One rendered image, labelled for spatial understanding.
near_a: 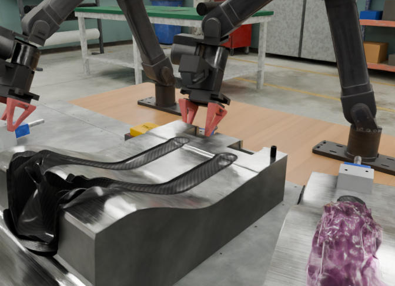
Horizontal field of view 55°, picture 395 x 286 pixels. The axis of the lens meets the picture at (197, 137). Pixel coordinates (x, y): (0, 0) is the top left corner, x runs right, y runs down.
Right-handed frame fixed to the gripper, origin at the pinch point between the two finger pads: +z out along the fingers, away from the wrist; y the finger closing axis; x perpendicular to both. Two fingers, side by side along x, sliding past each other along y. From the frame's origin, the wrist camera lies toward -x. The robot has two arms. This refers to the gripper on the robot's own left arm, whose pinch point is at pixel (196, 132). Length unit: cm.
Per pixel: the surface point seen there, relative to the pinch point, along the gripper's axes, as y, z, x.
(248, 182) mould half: 21.3, 7.8, -21.3
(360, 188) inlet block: 35.7, 4.7, -11.3
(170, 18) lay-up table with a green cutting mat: -183, -134, 236
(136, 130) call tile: -14.2, 2.6, -2.5
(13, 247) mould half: 1.3, 22.0, -41.8
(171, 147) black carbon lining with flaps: 4.3, 5.1, -16.2
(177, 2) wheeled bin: -399, -313, 549
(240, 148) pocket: 14.6, 2.2, -9.8
